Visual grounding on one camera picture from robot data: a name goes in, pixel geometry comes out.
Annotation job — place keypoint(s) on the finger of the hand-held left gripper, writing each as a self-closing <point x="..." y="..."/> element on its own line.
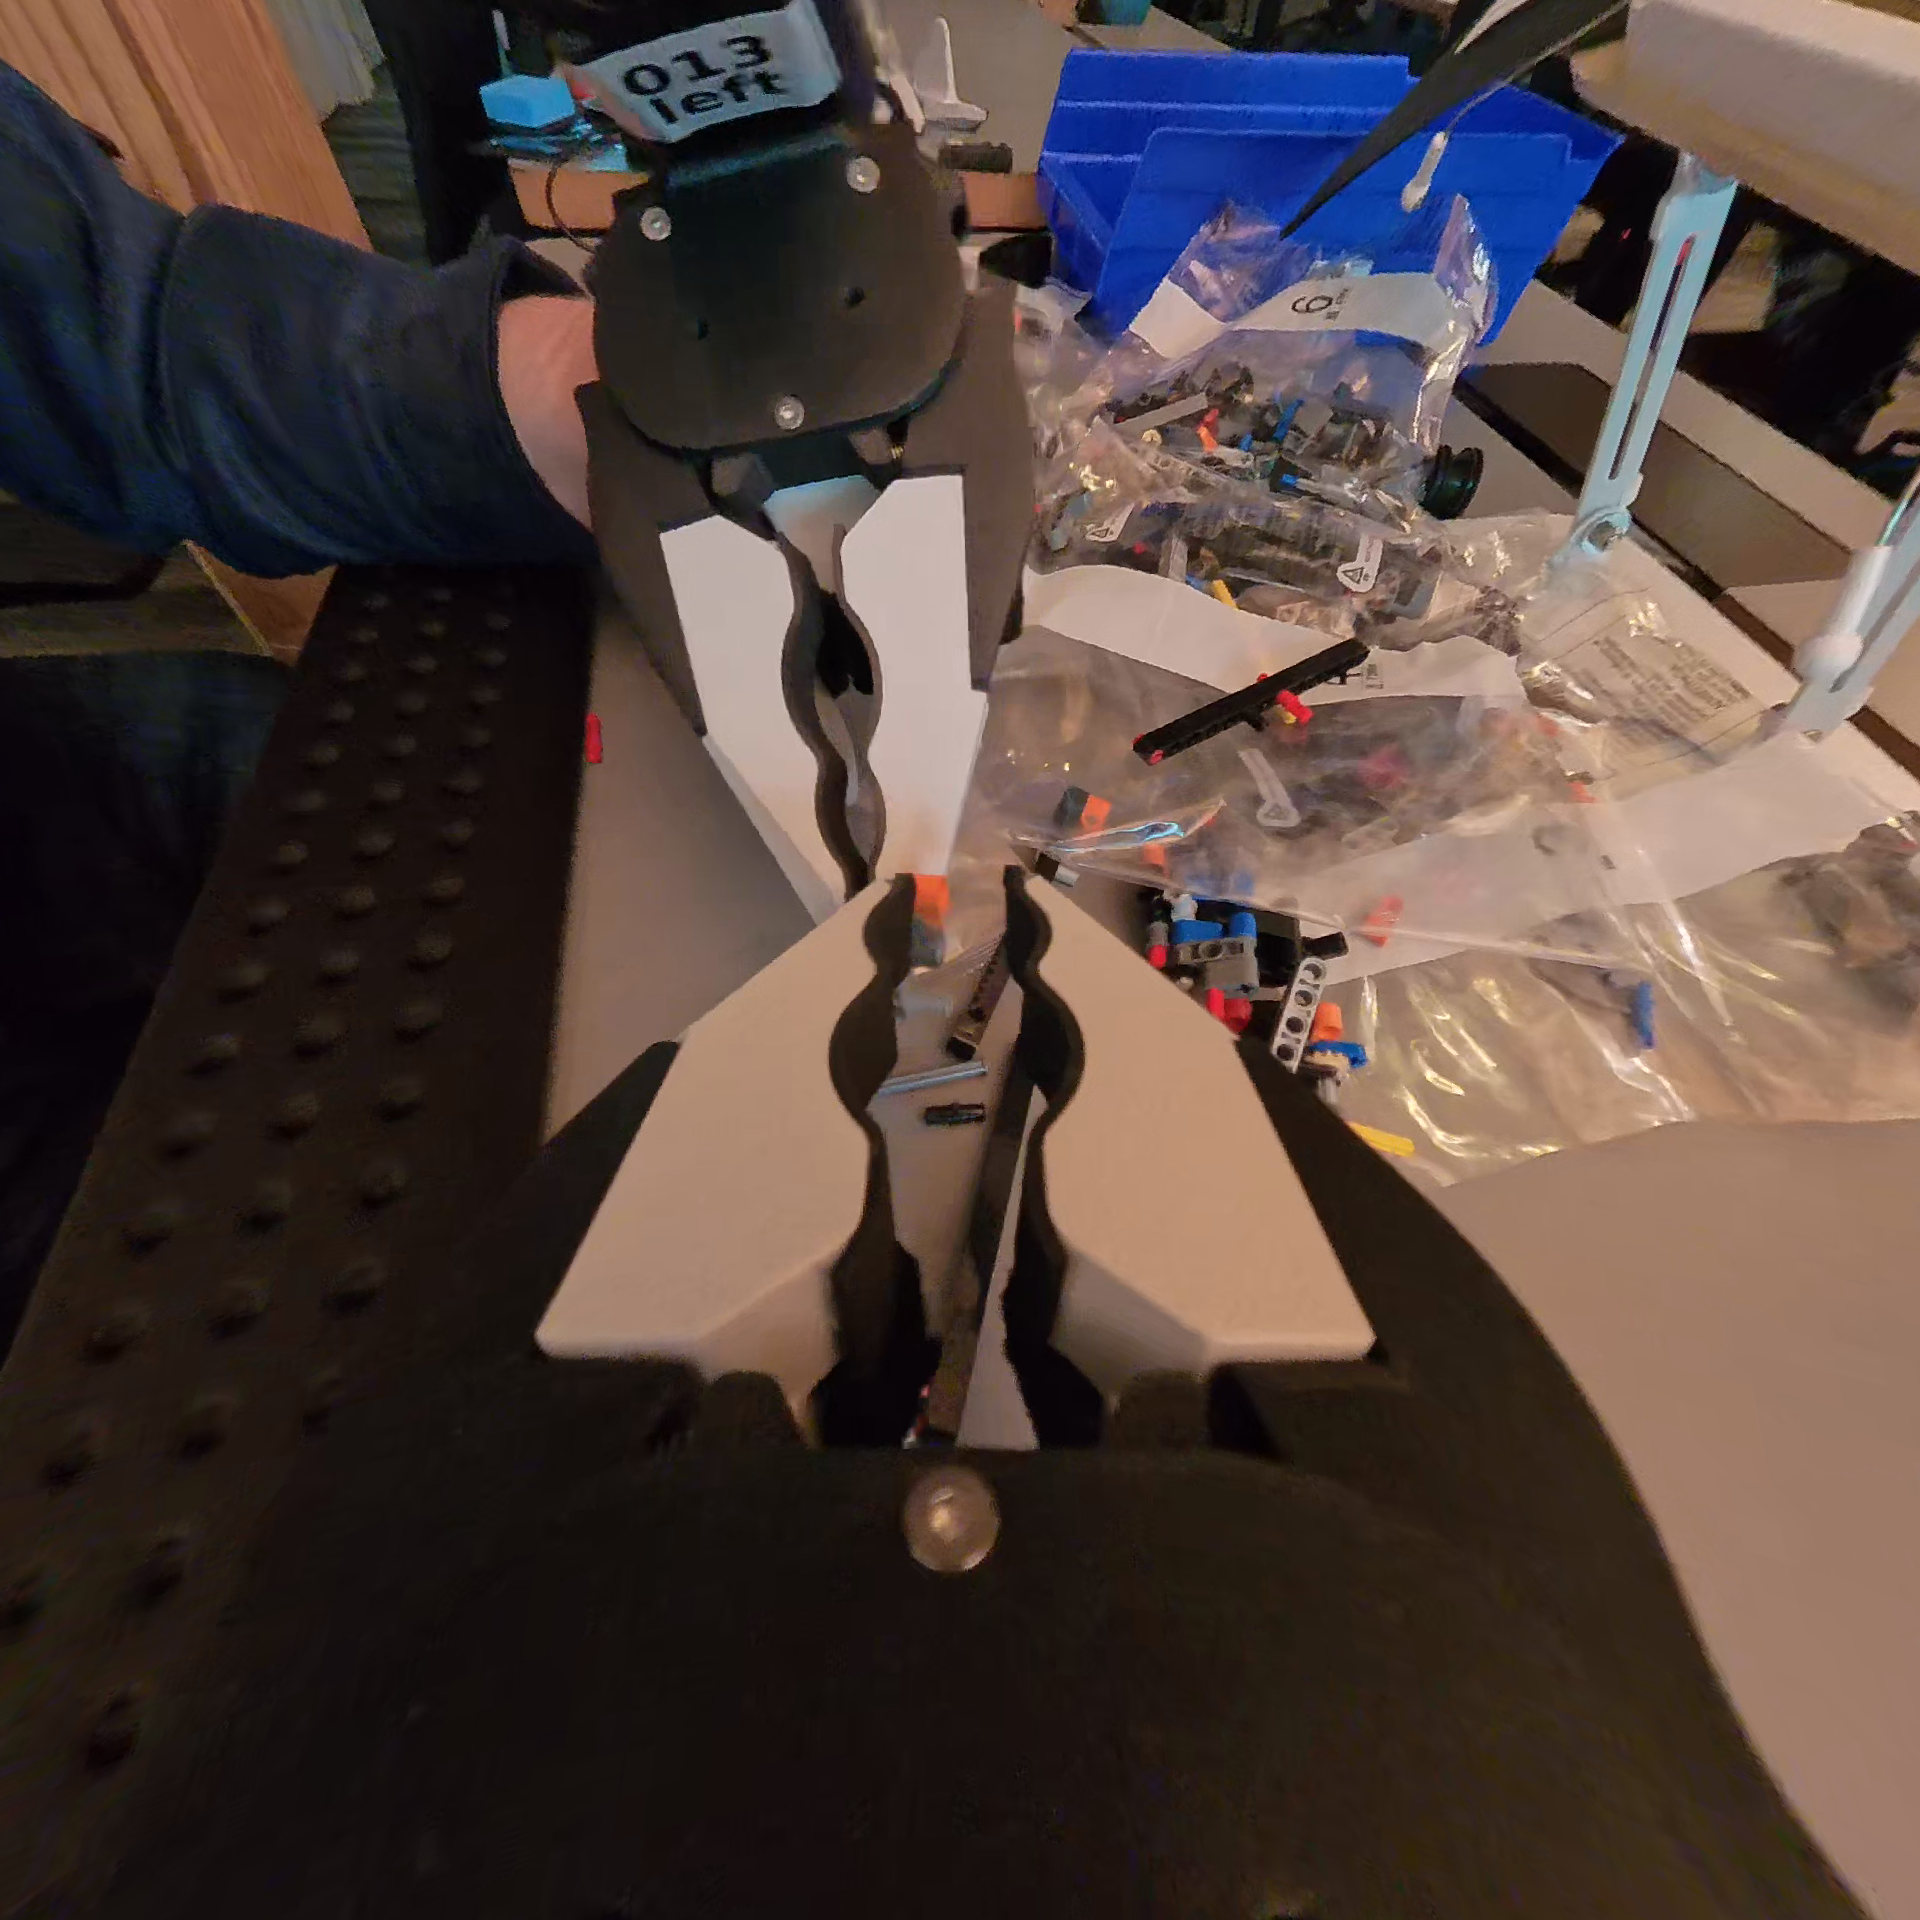
<point x="720" y="645"/>
<point x="923" y="629"/>

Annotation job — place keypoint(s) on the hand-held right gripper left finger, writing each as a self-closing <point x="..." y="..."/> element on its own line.
<point x="720" y="1201"/>

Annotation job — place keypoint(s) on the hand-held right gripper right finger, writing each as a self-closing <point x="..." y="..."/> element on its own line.
<point x="1200" y="1201"/>

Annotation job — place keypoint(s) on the person's left forearm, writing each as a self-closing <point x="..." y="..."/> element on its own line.
<point x="225" y="377"/>

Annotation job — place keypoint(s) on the yellow lego pin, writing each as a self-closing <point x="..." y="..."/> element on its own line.
<point x="1382" y="1142"/>

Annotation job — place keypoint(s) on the dark grey lego axle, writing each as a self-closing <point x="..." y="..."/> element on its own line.
<point x="932" y="1075"/>

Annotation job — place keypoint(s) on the black lego beam red pins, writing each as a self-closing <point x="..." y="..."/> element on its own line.
<point x="1245" y="702"/>

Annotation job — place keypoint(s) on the large bag dark lego pieces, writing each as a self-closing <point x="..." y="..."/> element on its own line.
<point x="1277" y="452"/>

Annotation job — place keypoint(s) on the black lego wheel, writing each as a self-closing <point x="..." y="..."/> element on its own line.
<point x="1449" y="481"/>

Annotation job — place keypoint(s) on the person's left hand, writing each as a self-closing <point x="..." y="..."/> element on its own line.
<point x="548" y="405"/>

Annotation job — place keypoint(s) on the blue sponge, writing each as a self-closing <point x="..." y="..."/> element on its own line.
<point x="528" y="106"/>

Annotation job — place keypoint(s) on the black office chair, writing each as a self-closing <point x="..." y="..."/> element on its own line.
<point x="435" y="121"/>

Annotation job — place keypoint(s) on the pile of clear plastic bags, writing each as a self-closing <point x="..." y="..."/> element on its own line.
<point x="1500" y="901"/>

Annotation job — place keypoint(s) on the blue plastic bin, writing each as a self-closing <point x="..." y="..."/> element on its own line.
<point x="1200" y="150"/>

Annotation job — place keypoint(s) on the dark perforated board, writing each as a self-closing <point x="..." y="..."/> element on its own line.
<point x="300" y="901"/>

